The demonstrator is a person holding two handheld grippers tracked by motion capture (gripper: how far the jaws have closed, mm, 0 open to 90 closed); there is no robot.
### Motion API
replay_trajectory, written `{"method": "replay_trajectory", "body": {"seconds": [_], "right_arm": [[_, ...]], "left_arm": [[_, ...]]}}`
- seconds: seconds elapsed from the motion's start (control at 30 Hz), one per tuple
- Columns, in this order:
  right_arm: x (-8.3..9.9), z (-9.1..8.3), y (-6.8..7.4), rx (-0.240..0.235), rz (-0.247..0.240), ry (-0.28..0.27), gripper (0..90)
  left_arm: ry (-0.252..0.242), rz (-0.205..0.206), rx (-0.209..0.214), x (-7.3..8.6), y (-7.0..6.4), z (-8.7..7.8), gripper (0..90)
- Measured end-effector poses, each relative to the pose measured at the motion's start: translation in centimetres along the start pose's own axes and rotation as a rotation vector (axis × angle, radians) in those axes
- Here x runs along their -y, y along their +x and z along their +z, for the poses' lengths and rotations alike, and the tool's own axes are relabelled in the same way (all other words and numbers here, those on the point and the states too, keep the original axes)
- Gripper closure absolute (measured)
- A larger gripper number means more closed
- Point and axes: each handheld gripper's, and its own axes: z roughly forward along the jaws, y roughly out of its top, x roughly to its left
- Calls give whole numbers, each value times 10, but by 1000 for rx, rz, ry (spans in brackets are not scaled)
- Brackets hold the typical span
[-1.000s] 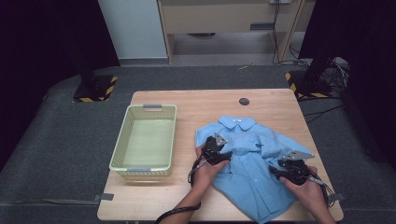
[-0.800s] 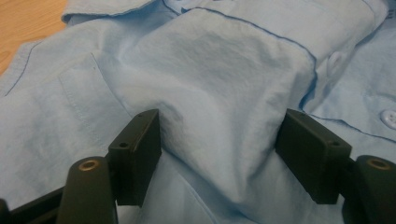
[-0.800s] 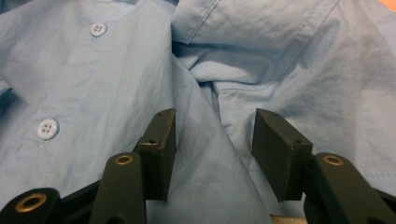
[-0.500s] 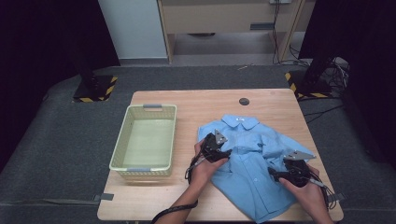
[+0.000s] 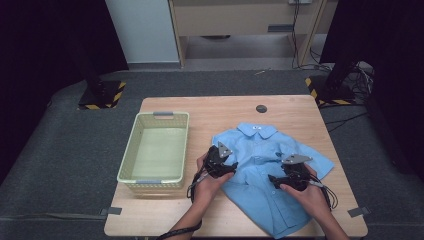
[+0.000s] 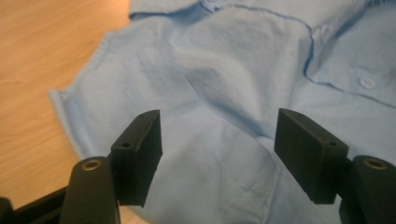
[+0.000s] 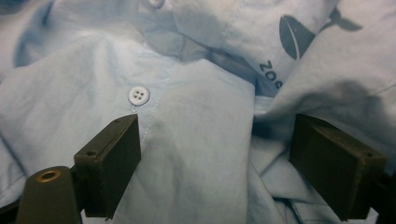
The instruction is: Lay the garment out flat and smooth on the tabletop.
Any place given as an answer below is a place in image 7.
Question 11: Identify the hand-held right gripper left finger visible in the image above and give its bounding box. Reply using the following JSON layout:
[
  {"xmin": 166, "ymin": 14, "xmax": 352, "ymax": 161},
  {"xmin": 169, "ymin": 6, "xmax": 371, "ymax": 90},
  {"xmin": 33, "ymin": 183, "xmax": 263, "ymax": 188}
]
[{"xmin": 74, "ymin": 113, "xmax": 143, "ymax": 220}]

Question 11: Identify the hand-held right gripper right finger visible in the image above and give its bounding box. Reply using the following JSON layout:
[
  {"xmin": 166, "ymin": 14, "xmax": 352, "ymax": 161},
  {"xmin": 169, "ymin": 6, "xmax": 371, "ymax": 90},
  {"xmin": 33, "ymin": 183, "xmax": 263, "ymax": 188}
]
[{"xmin": 289, "ymin": 113, "xmax": 389, "ymax": 222}]

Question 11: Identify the light blue button shirt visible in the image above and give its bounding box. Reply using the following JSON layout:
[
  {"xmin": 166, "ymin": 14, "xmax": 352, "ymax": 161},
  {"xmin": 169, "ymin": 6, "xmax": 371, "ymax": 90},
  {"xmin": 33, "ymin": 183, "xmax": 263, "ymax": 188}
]
[{"xmin": 0, "ymin": 0, "xmax": 396, "ymax": 224}]

